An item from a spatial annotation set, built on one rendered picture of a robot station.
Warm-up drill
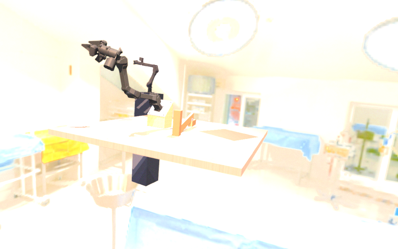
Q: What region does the long tan wooden rail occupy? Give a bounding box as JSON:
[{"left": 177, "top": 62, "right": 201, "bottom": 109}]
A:
[{"left": 181, "top": 112, "right": 194, "bottom": 132}]

